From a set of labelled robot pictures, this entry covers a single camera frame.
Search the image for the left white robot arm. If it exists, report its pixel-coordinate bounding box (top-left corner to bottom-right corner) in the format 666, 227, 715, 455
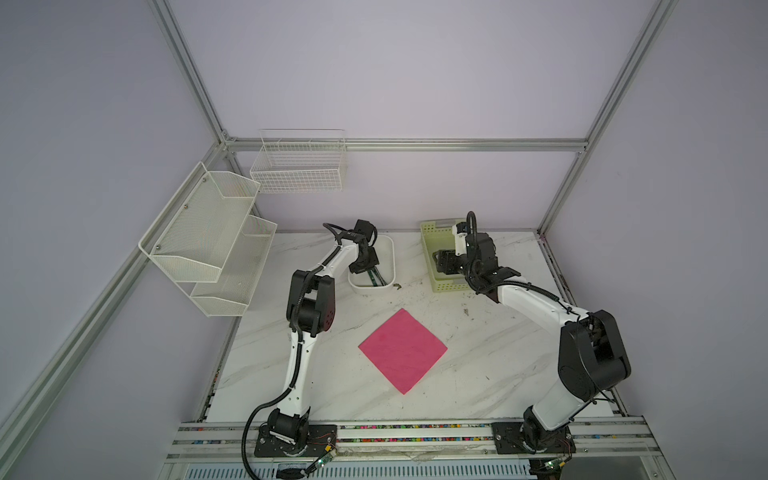
267, 220, 379, 450

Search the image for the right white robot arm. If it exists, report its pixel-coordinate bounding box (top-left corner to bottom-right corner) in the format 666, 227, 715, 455
433, 222, 631, 453

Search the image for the green perforated plastic basket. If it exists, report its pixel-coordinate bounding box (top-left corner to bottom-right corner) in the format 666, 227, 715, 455
420, 219, 470, 293

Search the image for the white plastic tray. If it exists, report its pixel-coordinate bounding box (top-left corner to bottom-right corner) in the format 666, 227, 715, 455
347, 235, 396, 296

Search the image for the white mesh lower shelf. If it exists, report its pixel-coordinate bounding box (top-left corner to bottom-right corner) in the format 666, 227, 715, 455
191, 215, 277, 317

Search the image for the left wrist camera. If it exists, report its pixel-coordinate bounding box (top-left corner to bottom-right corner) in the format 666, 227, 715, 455
353, 219, 378, 243

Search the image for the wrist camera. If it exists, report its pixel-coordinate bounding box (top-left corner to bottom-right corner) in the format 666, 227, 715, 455
353, 219, 378, 243
451, 220, 477, 256

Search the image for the black corrugated cable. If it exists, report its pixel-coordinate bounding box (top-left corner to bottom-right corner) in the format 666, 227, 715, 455
240, 223, 373, 480

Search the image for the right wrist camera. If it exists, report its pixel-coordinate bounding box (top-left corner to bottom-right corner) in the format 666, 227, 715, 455
451, 220, 477, 256

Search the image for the white wire wall basket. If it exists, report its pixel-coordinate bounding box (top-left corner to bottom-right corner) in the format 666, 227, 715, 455
250, 129, 347, 194

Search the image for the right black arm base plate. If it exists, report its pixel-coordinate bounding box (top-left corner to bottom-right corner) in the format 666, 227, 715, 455
491, 421, 575, 454

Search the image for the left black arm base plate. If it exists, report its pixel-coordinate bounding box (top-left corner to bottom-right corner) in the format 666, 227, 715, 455
251, 424, 338, 458

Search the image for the aluminium front rail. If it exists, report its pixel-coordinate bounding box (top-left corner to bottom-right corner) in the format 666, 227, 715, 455
164, 417, 662, 464

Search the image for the aluminium frame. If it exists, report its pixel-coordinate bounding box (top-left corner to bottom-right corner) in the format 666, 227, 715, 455
1, 1, 676, 464

